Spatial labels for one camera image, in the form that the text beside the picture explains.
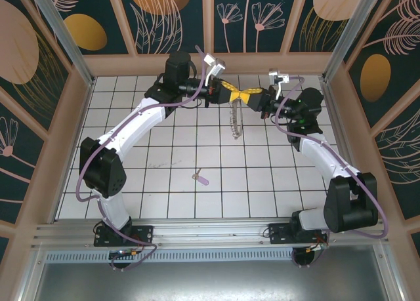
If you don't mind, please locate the key with purple tag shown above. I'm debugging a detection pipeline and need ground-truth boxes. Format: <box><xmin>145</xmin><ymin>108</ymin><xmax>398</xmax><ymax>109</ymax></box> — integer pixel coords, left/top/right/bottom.
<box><xmin>192</xmin><ymin>169</ymin><xmax>211</xmax><ymax>186</ymax></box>

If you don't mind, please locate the yellow plug connector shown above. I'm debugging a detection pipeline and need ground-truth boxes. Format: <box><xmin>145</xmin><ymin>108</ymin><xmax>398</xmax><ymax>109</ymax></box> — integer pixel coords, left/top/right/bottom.
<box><xmin>304</xmin><ymin>243</ymin><xmax>329</xmax><ymax>254</ymax></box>

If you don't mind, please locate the grey metal sheet panel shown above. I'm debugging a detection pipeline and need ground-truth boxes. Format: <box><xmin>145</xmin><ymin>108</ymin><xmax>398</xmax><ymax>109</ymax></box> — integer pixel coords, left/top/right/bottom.
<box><xmin>18</xmin><ymin>245</ymin><xmax>406</xmax><ymax>301</ymax></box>

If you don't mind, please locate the green circuit board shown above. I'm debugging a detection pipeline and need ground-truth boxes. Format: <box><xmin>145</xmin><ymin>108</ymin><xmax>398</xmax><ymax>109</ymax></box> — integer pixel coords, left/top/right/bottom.
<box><xmin>109</xmin><ymin>249</ymin><xmax>140</xmax><ymax>260</ymax></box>

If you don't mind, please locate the aluminium side rail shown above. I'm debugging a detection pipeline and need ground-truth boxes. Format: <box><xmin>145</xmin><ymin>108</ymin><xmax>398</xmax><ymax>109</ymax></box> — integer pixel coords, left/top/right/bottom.
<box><xmin>320</xmin><ymin>79</ymin><xmax>373</xmax><ymax>218</ymax></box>

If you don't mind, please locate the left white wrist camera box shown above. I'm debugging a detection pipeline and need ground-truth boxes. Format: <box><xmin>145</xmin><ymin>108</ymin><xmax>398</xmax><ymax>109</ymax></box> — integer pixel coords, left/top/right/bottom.
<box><xmin>202</xmin><ymin>52</ymin><xmax>228</xmax><ymax>78</ymax></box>

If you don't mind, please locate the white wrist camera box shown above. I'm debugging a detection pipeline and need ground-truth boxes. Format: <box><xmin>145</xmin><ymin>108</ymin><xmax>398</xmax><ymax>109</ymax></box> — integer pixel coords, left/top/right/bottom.
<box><xmin>202</xmin><ymin>52</ymin><xmax>228</xmax><ymax>78</ymax></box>
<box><xmin>268</xmin><ymin>68</ymin><xmax>293</xmax><ymax>98</ymax></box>

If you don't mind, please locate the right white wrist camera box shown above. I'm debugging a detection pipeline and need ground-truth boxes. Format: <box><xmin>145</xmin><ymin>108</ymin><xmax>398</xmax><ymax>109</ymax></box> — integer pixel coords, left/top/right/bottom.
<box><xmin>268</xmin><ymin>68</ymin><xmax>293</xmax><ymax>98</ymax></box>

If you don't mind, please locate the right aluminium corner post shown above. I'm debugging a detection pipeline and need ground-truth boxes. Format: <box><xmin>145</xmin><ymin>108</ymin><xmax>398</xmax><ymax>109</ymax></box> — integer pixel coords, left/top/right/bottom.
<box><xmin>320</xmin><ymin>0</ymin><xmax>384</xmax><ymax>83</ymax></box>

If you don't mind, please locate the aluminium corner post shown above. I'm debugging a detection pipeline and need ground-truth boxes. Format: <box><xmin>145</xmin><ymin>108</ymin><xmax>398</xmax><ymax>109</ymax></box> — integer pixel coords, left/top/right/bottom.
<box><xmin>26</xmin><ymin>0</ymin><xmax>96</xmax><ymax>87</ymax></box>
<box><xmin>320</xmin><ymin>0</ymin><xmax>384</xmax><ymax>83</ymax></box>

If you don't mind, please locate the left aluminium corner post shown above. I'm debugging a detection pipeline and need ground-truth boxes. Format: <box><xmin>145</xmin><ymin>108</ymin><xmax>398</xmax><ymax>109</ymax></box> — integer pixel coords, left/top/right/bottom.
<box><xmin>26</xmin><ymin>0</ymin><xmax>96</xmax><ymax>87</ymax></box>

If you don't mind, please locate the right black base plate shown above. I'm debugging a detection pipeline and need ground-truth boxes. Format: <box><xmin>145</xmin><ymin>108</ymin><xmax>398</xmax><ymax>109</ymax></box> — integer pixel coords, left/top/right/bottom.
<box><xmin>268</xmin><ymin>222</ymin><xmax>329</xmax><ymax>247</ymax></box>

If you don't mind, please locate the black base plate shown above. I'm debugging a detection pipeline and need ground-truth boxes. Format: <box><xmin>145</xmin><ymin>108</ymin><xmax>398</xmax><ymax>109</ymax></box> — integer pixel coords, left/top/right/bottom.
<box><xmin>93</xmin><ymin>224</ymin><xmax>155</xmax><ymax>248</ymax></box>
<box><xmin>268</xmin><ymin>222</ymin><xmax>329</xmax><ymax>247</ymax></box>

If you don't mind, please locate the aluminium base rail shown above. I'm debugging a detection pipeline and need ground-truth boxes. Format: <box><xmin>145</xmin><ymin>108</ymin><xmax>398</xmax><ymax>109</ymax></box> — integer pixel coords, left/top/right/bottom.
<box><xmin>30</xmin><ymin>216</ymin><xmax>390</xmax><ymax>250</ymax></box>

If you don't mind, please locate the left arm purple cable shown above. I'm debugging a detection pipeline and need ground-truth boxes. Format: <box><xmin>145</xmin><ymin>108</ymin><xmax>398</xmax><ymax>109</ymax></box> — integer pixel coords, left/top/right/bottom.
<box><xmin>75</xmin><ymin>45</ymin><xmax>216</xmax><ymax>273</ymax></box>

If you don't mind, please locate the slotted grey cable duct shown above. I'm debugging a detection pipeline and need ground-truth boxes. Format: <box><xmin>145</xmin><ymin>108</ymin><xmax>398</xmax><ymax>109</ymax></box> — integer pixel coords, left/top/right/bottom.
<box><xmin>44</xmin><ymin>251</ymin><xmax>379</xmax><ymax>263</ymax></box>

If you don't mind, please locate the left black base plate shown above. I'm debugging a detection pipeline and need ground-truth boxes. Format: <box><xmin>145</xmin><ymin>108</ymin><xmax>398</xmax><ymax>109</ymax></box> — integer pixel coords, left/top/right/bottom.
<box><xmin>93</xmin><ymin>224</ymin><xmax>155</xmax><ymax>248</ymax></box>

